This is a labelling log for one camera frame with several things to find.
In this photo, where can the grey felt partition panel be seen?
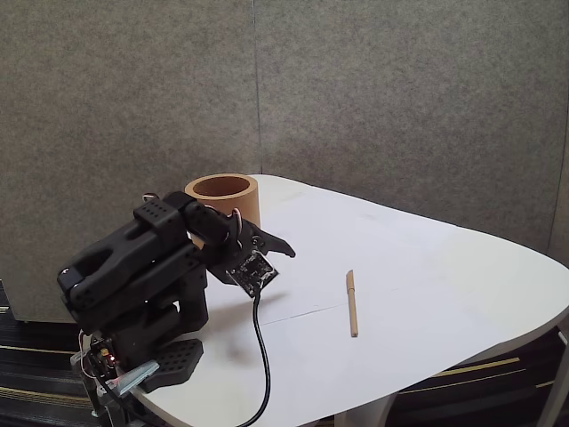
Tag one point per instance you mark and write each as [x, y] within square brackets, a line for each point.
[111, 89]
[400, 89]

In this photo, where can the white table leg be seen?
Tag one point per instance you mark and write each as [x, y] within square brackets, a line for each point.
[355, 416]
[549, 400]

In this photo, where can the silver metal table clamp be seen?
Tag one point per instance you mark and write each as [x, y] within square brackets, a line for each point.
[133, 377]

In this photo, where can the tan wooden pen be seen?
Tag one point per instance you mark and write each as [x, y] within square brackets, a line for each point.
[352, 307]

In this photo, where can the brown cork pen holder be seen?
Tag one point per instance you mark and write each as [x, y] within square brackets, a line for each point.
[242, 200]

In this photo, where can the bare camera circuit board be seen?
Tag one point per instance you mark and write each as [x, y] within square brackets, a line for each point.
[253, 271]

